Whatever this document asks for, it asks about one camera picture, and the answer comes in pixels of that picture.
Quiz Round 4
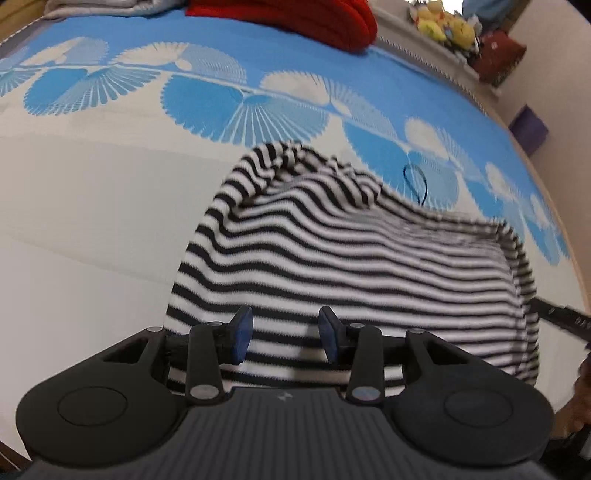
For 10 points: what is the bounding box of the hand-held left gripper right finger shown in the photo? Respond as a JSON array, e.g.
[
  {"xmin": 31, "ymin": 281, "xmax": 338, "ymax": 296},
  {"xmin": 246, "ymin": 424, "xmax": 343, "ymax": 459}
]
[{"xmin": 318, "ymin": 306, "xmax": 472, "ymax": 406}]

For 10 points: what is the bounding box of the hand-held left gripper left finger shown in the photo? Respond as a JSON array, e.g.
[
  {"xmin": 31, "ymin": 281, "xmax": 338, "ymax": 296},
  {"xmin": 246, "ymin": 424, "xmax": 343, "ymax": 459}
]
[{"xmin": 104, "ymin": 305, "xmax": 254, "ymax": 408}]

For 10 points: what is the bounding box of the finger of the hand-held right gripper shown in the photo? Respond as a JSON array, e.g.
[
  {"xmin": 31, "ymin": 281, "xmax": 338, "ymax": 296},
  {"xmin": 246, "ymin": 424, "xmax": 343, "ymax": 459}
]
[{"xmin": 530, "ymin": 296, "xmax": 591, "ymax": 344}]

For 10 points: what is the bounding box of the black white striped hoodie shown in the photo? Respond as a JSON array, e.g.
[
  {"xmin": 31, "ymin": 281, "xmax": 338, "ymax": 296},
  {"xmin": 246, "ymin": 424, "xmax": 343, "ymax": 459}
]
[{"xmin": 165, "ymin": 141, "xmax": 541, "ymax": 398}]

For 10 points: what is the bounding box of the person's right hand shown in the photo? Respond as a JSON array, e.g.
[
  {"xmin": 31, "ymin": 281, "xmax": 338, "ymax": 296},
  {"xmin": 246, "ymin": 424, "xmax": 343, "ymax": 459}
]
[{"xmin": 571, "ymin": 362, "xmax": 591, "ymax": 432}]

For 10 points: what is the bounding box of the purple box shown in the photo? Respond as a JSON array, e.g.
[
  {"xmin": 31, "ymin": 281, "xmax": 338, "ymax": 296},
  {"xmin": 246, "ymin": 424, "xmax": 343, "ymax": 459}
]
[{"xmin": 508, "ymin": 105, "xmax": 550, "ymax": 151}]

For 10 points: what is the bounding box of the blue white patterned bed sheet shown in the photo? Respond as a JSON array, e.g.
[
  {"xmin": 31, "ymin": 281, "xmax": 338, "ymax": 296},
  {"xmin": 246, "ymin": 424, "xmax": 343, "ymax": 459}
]
[{"xmin": 0, "ymin": 9, "xmax": 580, "ymax": 462}]

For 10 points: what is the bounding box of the dark red cushion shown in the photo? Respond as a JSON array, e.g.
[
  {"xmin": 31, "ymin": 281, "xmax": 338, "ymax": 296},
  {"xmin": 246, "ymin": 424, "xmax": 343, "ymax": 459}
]
[{"xmin": 468, "ymin": 30, "xmax": 528, "ymax": 88}]

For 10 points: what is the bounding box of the white window bench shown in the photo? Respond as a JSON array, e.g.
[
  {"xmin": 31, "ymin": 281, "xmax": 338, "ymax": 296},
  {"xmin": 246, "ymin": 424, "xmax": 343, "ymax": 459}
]
[{"xmin": 374, "ymin": 7, "xmax": 502, "ymax": 100}]

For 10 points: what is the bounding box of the pile of yellow plush toys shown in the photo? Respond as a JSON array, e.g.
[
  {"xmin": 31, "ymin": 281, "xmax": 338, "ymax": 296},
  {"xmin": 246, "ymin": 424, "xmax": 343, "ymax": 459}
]
[{"xmin": 407, "ymin": 0, "xmax": 483, "ymax": 49}]

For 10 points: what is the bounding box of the folded red blanket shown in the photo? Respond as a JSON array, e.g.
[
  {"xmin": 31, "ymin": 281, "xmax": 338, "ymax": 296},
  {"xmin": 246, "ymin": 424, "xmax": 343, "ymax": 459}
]
[{"xmin": 185, "ymin": 0, "xmax": 379, "ymax": 52}]

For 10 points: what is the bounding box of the light blue curtain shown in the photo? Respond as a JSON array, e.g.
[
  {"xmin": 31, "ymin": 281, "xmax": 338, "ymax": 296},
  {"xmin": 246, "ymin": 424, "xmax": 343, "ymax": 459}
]
[{"xmin": 462, "ymin": 0, "xmax": 504, "ymax": 19}]

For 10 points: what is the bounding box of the folded white blanket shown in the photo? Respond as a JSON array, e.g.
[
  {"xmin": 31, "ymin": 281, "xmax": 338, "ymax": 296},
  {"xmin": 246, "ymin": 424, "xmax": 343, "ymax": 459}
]
[{"xmin": 44, "ymin": 0, "xmax": 185, "ymax": 20}]

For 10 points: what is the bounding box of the wooden headboard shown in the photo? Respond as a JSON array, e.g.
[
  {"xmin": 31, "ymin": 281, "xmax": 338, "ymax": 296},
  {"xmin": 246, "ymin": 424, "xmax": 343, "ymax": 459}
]
[{"xmin": 0, "ymin": 0, "xmax": 49, "ymax": 47}]

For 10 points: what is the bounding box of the black hair tie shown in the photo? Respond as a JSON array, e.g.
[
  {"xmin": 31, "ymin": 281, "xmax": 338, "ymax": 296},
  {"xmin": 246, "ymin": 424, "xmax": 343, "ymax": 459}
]
[{"xmin": 402, "ymin": 164, "xmax": 428, "ymax": 205}]

